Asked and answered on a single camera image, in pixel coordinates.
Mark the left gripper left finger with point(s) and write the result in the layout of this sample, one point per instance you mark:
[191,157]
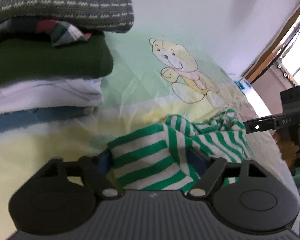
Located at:
[105,162]

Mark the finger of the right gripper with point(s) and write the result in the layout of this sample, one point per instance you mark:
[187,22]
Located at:
[259,125]

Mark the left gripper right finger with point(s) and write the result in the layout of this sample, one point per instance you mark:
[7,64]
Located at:
[199,161]

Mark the green white striped shirt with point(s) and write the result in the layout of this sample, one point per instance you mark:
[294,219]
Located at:
[156,157]

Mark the person right hand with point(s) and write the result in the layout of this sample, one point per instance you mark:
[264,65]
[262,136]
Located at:
[289,150]

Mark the white power strip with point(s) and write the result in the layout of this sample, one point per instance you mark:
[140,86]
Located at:
[244,86]

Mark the pastel bear print blanket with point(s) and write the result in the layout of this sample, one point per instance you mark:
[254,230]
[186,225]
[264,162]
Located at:
[48,171]

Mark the white folded garment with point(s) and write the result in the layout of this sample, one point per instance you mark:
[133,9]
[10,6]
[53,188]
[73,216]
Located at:
[33,94]

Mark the blue folded garment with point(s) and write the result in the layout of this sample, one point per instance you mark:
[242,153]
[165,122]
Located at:
[26,118]

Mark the dark green folded garment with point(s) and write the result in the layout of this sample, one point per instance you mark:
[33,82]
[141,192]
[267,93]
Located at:
[36,60]

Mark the plaid folded garment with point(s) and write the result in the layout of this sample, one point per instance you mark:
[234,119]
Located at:
[32,28]

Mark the dark grey striped knit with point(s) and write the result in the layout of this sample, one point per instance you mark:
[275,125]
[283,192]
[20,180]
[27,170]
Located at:
[102,15]

